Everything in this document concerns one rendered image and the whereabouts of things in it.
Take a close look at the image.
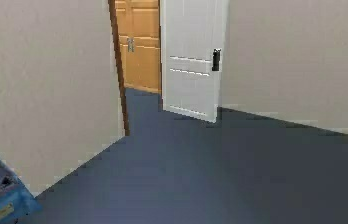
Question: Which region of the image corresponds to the white room door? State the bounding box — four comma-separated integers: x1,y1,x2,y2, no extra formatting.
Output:
159,0,230,124

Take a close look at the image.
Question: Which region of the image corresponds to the black door handle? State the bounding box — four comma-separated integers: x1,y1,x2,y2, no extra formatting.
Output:
211,48,222,73

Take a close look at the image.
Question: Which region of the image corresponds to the orange wooden door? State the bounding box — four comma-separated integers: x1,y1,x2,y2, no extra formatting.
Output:
114,0,163,95

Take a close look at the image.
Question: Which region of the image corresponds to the blue box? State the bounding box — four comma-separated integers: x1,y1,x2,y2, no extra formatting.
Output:
0,143,44,224

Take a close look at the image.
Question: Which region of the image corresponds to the silver door handle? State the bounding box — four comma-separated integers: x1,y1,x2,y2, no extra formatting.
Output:
126,37,136,53

